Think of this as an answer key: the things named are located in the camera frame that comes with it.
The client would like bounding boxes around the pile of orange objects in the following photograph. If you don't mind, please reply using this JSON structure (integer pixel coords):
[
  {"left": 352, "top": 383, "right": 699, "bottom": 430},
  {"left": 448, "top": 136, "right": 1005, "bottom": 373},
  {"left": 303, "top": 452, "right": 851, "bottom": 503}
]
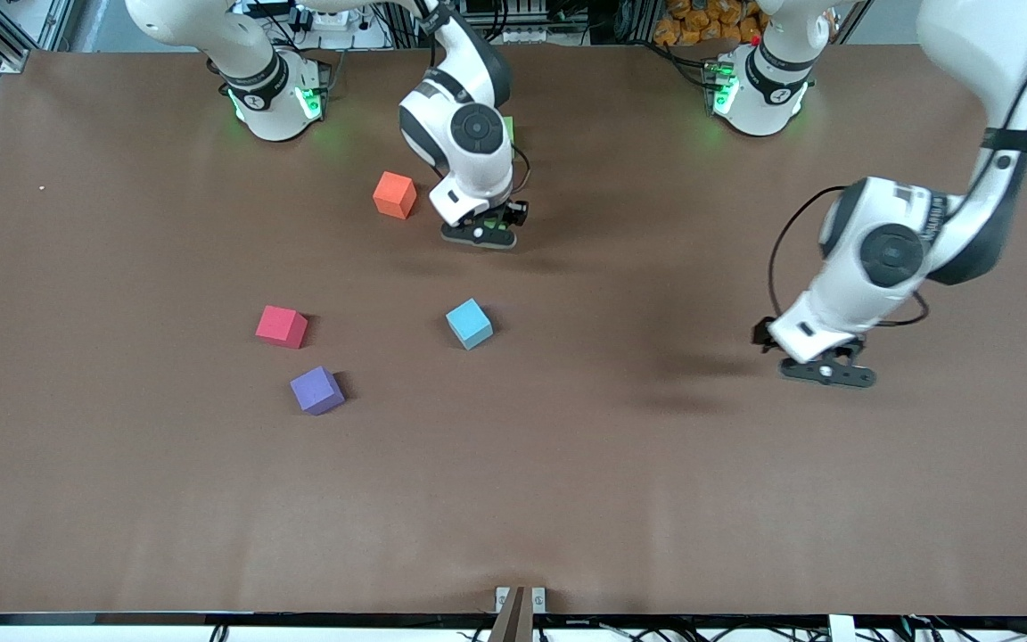
[{"left": 654, "top": 0, "right": 766, "bottom": 48}]

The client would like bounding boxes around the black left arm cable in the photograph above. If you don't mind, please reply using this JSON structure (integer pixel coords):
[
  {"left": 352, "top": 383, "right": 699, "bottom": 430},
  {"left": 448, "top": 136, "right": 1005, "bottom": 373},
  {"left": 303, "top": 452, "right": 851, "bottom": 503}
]
[{"left": 767, "top": 185, "right": 932, "bottom": 329}]

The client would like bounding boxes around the metal table edge bracket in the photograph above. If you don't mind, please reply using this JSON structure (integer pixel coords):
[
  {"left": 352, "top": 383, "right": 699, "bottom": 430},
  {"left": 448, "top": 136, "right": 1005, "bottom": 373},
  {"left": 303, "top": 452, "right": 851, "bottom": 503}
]
[{"left": 495, "top": 585, "right": 547, "bottom": 615}]

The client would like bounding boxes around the purple foam block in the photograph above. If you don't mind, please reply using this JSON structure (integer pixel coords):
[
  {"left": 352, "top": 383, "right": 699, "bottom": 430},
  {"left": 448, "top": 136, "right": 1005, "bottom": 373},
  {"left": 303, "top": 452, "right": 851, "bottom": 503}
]
[{"left": 289, "top": 366, "right": 347, "bottom": 417}]

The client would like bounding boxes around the orange foam block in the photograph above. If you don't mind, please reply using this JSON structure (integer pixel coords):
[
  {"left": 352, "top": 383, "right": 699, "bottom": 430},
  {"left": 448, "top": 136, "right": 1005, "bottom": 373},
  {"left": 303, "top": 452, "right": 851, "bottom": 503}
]
[{"left": 373, "top": 171, "right": 418, "bottom": 221}]

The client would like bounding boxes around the red foam block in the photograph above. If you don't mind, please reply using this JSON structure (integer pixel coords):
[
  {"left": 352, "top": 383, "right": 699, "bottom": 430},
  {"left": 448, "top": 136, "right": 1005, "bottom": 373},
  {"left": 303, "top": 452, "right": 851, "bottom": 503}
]
[{"left": 255, "top": 305, "right": 310, "bottom": 350}]

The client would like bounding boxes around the aluminium frame profile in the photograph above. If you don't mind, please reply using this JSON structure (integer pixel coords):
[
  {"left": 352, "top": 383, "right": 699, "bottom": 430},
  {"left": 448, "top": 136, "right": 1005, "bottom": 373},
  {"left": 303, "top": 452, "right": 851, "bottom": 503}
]
[{"left": 0, "top": 0, "right": 78, "bottom": 74}]

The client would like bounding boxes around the white power strip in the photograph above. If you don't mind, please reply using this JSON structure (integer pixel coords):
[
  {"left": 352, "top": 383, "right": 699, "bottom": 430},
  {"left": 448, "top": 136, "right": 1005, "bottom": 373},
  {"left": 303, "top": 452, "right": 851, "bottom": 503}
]
[{"left": 291, "top": 4, "right": 352, "bottom": 29}]

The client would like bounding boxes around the blue foam block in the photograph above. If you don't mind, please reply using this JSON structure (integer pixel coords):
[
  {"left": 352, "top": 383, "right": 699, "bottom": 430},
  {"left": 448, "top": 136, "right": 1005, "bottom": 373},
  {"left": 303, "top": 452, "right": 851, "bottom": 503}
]
[{"left": 445, "top": 298, "right": 495, "bottom": 351}]

